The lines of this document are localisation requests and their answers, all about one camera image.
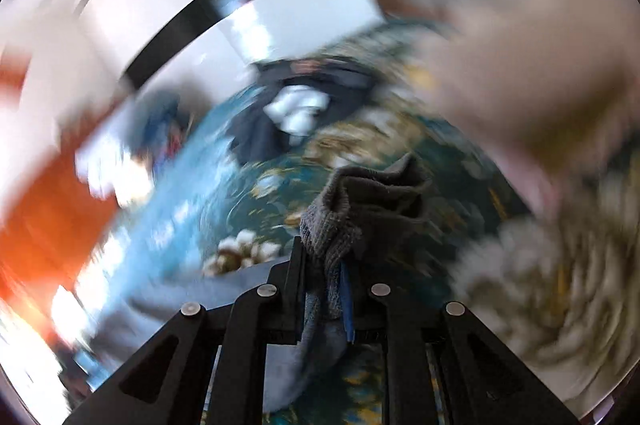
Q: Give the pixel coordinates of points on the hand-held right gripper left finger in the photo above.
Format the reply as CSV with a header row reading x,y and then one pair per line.
x,y
295,290

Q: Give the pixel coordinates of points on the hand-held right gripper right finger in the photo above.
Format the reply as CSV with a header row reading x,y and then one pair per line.
x,y
348,305

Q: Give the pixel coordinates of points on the grey knit garment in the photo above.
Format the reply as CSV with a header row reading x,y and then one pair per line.
x,y
370,200

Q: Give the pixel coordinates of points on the teal floral bedspread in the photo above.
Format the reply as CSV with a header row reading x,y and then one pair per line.
x,y
280,205

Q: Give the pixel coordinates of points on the dark clothing pile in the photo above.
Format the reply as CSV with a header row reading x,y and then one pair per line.
x,y
250,140

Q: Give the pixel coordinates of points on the white cloth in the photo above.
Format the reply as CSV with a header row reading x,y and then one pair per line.
x,y
297,110

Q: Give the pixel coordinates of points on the blue cloth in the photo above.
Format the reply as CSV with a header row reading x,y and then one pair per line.
x,y
160,125

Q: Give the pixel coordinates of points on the orange object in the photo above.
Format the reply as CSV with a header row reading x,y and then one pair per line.
x,y
45,215

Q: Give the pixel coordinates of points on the beige cloth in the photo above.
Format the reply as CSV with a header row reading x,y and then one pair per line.
x,y
525,55

